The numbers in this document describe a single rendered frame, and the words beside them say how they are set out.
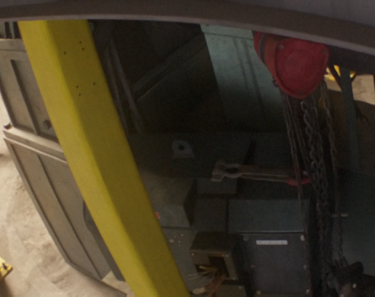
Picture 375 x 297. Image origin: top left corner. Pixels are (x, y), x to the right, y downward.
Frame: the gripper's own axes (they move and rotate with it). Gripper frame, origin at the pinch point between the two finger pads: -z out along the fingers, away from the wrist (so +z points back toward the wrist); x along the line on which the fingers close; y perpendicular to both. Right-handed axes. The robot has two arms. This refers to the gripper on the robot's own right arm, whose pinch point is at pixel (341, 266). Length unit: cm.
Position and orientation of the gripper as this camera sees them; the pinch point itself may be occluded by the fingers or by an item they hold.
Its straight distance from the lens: 175.0
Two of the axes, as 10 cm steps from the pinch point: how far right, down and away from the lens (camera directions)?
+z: 1.8, 5.5, -8.1
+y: -2.5, -7.8, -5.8
